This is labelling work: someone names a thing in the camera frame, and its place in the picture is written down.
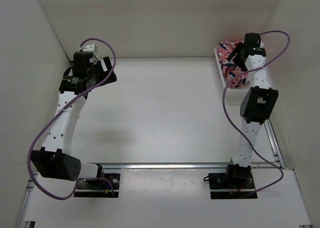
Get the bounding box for white plastic mesh basket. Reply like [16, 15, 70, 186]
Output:
[214, 45, 250, 94]

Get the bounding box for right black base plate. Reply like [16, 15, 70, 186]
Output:
[203, 173, 258, 200]

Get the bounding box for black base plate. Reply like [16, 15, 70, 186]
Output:
[203, 173, 258, 200]
[73, 173, 121, 199]

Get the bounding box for pink shark print shorts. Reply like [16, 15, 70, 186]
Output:
[218, 40, 248, 89]

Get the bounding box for aluminium front rail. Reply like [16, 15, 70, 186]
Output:
[86, 162, 286, 171]

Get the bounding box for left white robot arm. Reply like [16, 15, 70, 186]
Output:
[30, 51, 117, 188]

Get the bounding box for aluminium left rail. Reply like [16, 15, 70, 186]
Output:
[15, 179, 36, 228]

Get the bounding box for aluminium rail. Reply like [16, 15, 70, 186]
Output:
[264, 119, 286, 169]
[86, 162, 286, 171]
[15, 179, 36, 228]

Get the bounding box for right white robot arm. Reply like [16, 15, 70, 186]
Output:
[224, 33, 279, 188]

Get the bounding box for aluminium right rail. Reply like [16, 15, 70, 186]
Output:
[264, 119, 286, 169]

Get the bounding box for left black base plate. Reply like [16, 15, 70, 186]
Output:
[73, 173, 121, 199]

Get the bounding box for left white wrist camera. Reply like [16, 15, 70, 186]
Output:
[79, 43, 98, 57]

